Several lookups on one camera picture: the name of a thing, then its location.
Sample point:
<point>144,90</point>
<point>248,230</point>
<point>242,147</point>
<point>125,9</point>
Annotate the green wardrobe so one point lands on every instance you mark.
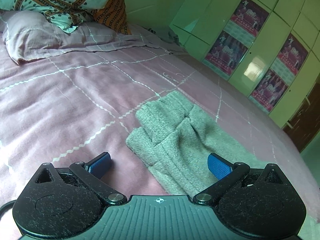
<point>200,22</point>

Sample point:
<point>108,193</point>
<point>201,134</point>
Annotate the grey knit pants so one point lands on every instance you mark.
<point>174,141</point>

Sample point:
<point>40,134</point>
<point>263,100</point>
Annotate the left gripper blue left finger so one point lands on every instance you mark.
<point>89,175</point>

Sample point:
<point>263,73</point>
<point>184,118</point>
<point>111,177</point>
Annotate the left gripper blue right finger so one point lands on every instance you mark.
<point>228,175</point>

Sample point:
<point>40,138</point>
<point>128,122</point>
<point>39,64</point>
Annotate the pink poster upper right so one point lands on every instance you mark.
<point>292,54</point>

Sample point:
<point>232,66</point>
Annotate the pink poster lower left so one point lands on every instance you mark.
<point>225,55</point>

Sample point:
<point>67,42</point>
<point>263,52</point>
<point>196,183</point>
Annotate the brown wooden door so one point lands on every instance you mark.
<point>304,125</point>

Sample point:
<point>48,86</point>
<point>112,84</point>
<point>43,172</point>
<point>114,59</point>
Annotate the pink poster upper left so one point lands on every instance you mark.
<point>249,16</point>

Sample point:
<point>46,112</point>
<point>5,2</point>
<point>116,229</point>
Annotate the pink poster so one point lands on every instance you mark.
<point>225,55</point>
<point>268,91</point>
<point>249,16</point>
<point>292,54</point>

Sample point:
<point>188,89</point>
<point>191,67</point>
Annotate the pink checked bed cover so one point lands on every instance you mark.
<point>74,106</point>

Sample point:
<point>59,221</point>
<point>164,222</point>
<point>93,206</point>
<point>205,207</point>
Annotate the orange patterned pillow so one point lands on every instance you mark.
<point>113,15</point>

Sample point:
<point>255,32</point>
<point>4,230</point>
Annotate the pink pillow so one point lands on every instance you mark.
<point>28,37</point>

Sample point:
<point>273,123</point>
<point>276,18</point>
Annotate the pink poster lower right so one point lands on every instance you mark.
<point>268,91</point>

